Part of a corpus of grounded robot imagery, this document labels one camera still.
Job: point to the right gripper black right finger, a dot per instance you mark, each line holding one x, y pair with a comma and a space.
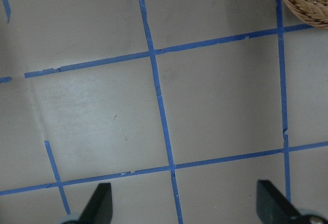
272, 207

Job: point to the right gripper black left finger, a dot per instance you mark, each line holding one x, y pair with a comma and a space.
100, 206

